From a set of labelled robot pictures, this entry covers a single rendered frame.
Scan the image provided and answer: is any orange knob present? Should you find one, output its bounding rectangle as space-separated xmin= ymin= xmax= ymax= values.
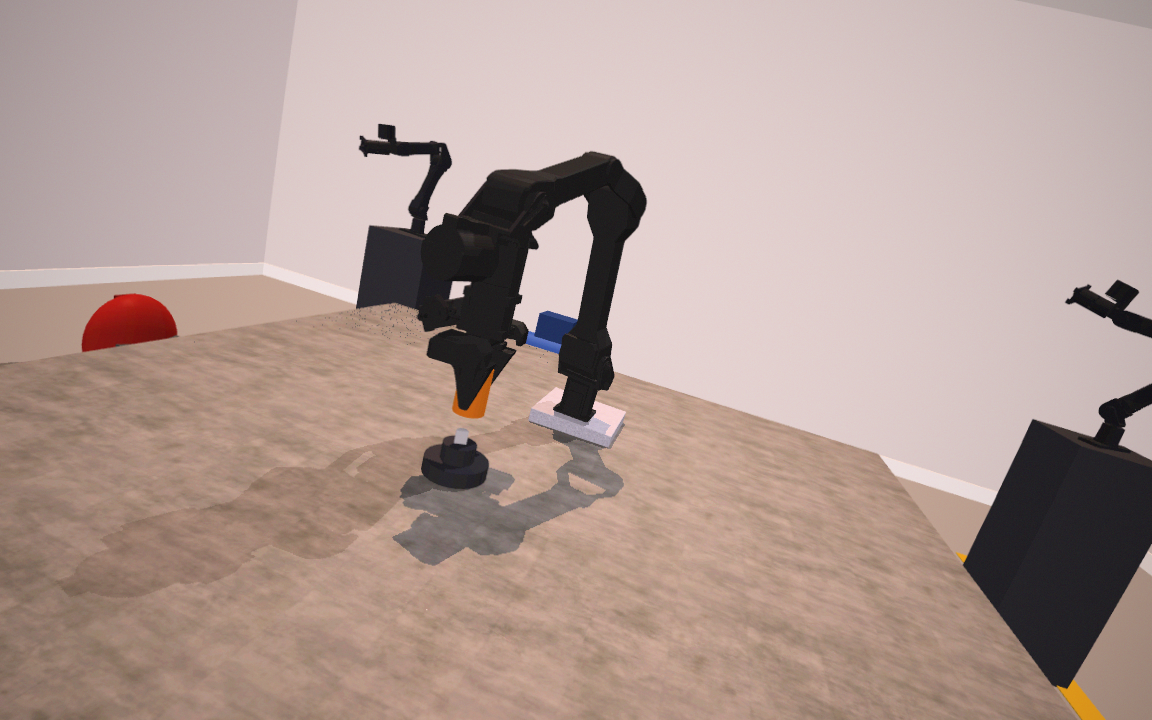
xmin=452 ymin=369 xmax=494 ymax=419

